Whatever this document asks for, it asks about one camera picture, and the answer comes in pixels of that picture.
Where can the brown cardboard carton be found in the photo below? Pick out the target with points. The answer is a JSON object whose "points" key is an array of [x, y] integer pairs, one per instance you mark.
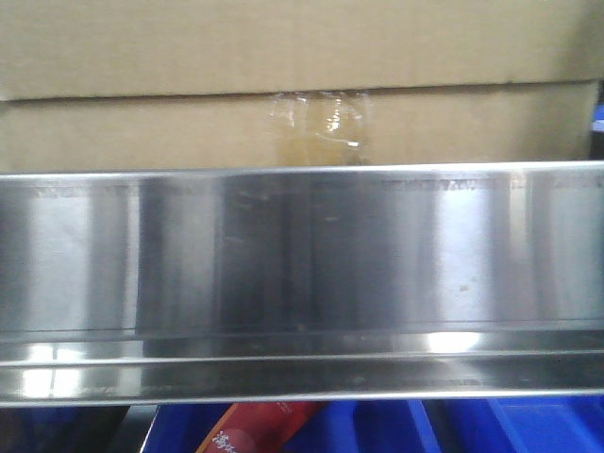
{"points": [[112, 85]]}

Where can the blue bin lower shelf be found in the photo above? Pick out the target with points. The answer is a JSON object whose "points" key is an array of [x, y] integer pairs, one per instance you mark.
{"points": [[523, 424]]}

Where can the red printed package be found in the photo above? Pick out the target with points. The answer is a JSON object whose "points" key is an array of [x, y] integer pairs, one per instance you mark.
{"points": [[259, 427]]}

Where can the steel shelf front rail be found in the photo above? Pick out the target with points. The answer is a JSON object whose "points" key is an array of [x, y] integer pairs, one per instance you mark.
{"points": [[446, 280]]}

